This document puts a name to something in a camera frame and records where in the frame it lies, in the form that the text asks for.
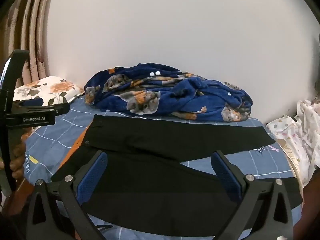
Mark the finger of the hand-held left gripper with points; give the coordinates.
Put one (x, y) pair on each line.
(33, 102)
(61, 108)

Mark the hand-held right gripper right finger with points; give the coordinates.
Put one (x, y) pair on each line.
(226, 176)

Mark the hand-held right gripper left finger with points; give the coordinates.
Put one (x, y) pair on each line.
(91, 177)

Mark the black pants with brown lining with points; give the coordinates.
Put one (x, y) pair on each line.
(150, 135)

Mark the person's left hand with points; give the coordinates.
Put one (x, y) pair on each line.
(18, 160)

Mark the floral pillow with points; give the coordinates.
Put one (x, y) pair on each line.
(50, 87)

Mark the blue checked bed sheet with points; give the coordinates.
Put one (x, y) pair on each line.
(50, 140)

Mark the pink striped curtain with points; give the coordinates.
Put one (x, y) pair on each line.
(35, 42)

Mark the dark red cloth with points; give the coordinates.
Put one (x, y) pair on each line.
(312, 200)

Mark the white patterned cloth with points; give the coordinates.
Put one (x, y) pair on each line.
(305, 130)

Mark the blue animal print blanket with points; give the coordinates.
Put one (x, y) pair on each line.
(175, 90)

